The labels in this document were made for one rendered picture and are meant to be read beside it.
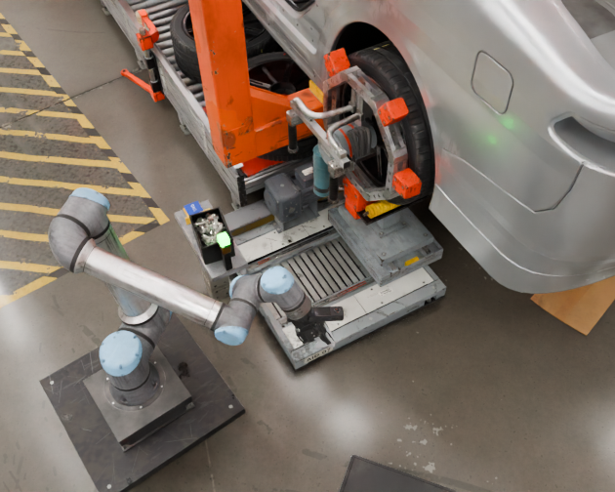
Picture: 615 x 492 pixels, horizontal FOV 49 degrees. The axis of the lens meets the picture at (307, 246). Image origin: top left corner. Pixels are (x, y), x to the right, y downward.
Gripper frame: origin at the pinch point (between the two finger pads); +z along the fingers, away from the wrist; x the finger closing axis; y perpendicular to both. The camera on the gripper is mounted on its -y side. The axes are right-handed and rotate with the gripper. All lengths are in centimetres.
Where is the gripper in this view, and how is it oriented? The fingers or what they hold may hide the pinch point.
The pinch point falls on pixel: (334, 343)
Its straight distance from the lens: 225.3
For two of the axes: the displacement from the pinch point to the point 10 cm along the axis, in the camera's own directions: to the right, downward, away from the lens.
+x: 0.8, 6.5, -7.6
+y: -8.8, 4.0, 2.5
